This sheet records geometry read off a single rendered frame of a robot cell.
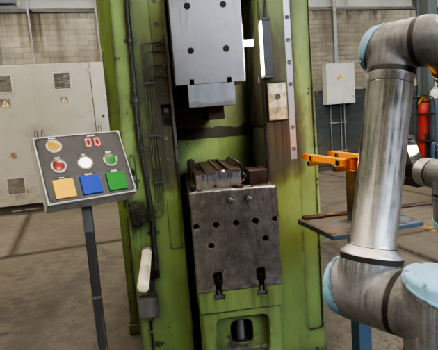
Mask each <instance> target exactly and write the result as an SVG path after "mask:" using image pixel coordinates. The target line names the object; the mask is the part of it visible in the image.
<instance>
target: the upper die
mask: <svg viewBox="0 0 438 350"><path fill-rule="evenodd" d="M183 93H184V109H190V108H204V107H209V106H230V105H235V104H236V99H235V89H234V82H229V83H210V84H199V85H187V86H186V88H185V89H184V90H183Z"/></svg>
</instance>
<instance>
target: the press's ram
mask: <svg viewBox="0 0 438 350"><path fill-rule="evenodd" d="M166 15H167V23H168V38H169V46H170V62H171V70H172V86H173V91H179V90H184V89H185V88H186V86H187V85H199V84H210V83H229V82H234V85H237V84H239V83H242V82H244V81H245V62H244V51H243V47H253V46H254V40H253V39H252V40H243V31H242V20H241V0H167V1H166Z"/></svg>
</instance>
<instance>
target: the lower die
mask: <svg viewBox="0 0 438 350"><path fill-rule="evenodd" d="M216 159H217V158H216ZM210 160H213V159H208V161H206V162H198V164H197V166H198V167H199V171H198V170H197V169H196V167H195V166H193V167H192V177H193V182H194V184H195V187H196V190H204V189H212V188H225V187H231V186H232V185H233V184H241V169H240V168H239V167H237V166H234V165H232V164H231V163H229V162H228V161H227V160H219V159H217V160H218V161H219V162H220V163H222V164H223V165H224V166H225V167H226V168H227V171H226V172H220V170H219V168H218V167H217V166H216V165H215V164H214V163H212V162H211V161H210ZM214 185H216V187H214Z"/></svg>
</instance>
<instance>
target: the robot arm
mask: <svg viewBox="0 0 438 350"><path fill-rule="evenodd" d="M359 59H360V60H361V61H360V65H361V67H362V69H363V70H364V71H365V72H366V77H367V82H366V94H365V101H364V113H363V120H362V132H361V139H360V146H359V158H358V166H357V178H356V184H355V197H354V204H353V211H352V223H351V229H350V241H349V243H347V245H346V246H344V247H343V248H341V250H340V256H337V257H335V258H333V259H332V262H329V264H328V265H327V267H326V269H325V273H324V275H323V285H324V286H323V296H324V299H325V302H326V304H327V305H328V307H329V308H330V309H331V310H332V311H333V312H334V313H336V314H338V315H340V316H343V317H344V318H346V319H349V320H352V321H355V322H358V323H360V324H364V325H367V326H370V327H373V328H376V329H378V330H381V331H384V332H387V333H390V334H392V335H396V336H398V337H401V338H402V339H403V350H438V263H435V262H423V263H422V264H419V263H417V262H416V263H412V264H410V265H408V266H406V267H405V268H404V269H403V267H404V260H405V259H404V258H403V257H402V255H401V254H400V253H399V252H398V250H397V242H398V229H399V223H400V210H401V203H402V196H403V186H404V185H409V186H413V187H417V188H419V187H423V186H426V187H430V188H433V218H432V220H433V226H434V229H435V230H436V231H437V232H438V159H434V158H421V155H420V153H419V149H418V147H417V144H416V141H415V139H414V136H413V135H409V125H410V117H411V111H412V98H413V91H414V79H415V78H416V70H417V67H424V66H426V67H428V68H429V69H430V70H431V73H432V77H433V78H435V79H437V80H438V15H436V14H426V15H421V16H418V17H412V18H409V19H402V20H398V21H395V22H385V23H383V24H381V25H377V26H373V27H371V28H370V29H369V30H368V31H367V32H365V34H364V36H363V38H362V40H361V42H360V45H359Z"/></svg>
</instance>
